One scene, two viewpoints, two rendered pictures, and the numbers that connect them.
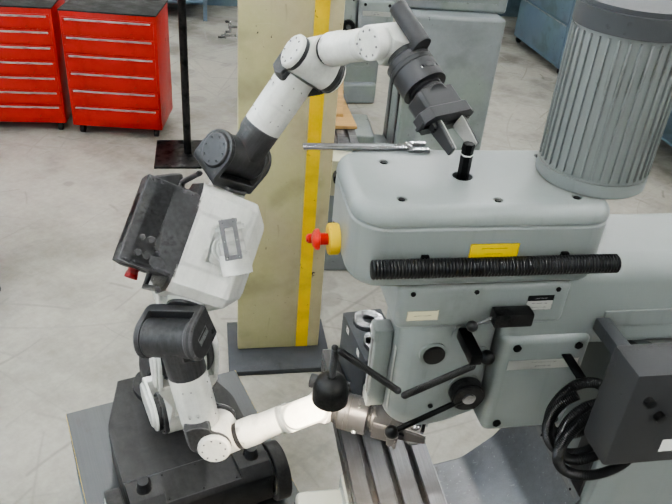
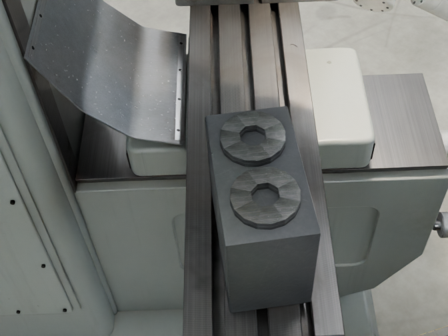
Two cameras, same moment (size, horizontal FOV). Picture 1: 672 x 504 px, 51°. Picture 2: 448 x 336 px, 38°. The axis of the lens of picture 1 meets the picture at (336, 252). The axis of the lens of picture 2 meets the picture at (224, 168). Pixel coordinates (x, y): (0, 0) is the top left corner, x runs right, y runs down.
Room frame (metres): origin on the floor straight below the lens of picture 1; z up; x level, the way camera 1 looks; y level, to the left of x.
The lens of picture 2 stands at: (2.11, -0.05, 1.86)
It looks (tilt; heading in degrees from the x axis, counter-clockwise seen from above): 52 degrees down; 194
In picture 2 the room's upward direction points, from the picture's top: 4 degrees counter-clockwise
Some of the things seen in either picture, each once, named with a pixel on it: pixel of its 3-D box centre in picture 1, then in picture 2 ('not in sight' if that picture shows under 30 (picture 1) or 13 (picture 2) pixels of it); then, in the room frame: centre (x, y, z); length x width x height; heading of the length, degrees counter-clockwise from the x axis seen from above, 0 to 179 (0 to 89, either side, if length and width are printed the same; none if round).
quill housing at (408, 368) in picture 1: (430, 352); not in sight; (1.17, -0.22, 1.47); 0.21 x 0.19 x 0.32; 12
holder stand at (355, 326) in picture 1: (370, 356); (259, 207); (1.59, -0.13, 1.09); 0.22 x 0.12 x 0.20; 18
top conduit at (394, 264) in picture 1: (497, 265); not in sight; (1.03, -0.28, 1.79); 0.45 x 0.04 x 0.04; 102
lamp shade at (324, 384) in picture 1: (331, 387); not in sight; (1.02, -0.01, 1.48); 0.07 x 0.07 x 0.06
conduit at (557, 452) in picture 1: (583, 418); not in sight; (1.03, -0.52, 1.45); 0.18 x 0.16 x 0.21; 102
